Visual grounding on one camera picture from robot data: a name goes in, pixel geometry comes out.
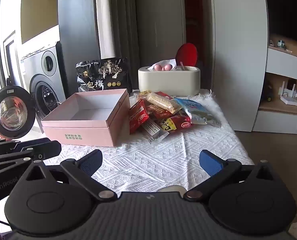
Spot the grey washing machine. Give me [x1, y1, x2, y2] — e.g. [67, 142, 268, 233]
[21, 41, 67, 133]

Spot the white router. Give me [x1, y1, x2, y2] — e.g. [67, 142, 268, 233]
[279, 79, 297, 106]

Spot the round washing machine door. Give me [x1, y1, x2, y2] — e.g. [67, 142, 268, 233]
[0, 86, 36, 139]

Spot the red packet with yellow label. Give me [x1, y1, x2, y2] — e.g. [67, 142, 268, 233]
[158, 114, 192, 132]

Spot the grey curtain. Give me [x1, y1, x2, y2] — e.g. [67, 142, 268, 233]
[111, 0, 137, 93]

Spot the white wardrobe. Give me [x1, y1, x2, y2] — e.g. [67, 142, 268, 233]
[210, 0, 269, 132]

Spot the clear brown cookie packet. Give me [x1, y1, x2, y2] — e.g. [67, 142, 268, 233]
[141, 117, 169, 144]

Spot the beige wafer packet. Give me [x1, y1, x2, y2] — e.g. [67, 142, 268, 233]
[147, 92, 183, 114]

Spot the pink cardboard box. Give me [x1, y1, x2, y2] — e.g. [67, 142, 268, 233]
[41, 88, 131, 147]

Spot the white woven tablecloth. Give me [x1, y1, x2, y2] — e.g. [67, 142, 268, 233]
[42, 89, 254, 198]

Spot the cream tissue box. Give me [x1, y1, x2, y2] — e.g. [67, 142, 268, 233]
[138, 65, 201, 96]

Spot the white and wood shelf unit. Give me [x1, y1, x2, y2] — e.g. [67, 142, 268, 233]
[253, 31, 297, 136]

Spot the red and white snack packet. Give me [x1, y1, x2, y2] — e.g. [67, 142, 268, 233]
[155, 91, 174, 101]

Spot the red table tennis paddle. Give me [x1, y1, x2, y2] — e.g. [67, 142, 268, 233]
[175, 43, 198, 67]

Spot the black plum snack bag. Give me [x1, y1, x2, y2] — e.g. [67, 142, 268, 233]
[76, 57, 133, 95]

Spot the white curtain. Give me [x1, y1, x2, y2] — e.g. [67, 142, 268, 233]
[96, 0, 120, 60]

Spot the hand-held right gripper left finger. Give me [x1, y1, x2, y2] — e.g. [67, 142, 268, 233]
[21, 149, 118, 202]

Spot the white tissue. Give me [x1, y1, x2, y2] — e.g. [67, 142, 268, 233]
[148, 58, 177, 70]

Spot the dark tall panel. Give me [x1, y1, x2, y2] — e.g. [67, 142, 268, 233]
[58, 0, 102, 103]

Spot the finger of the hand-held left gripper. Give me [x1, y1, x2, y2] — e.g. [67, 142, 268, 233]
[0, 140, 62, 156]
[0, 150, 60, 180]

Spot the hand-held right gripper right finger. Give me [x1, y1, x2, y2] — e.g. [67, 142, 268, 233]
[183, 149, 280, 202]

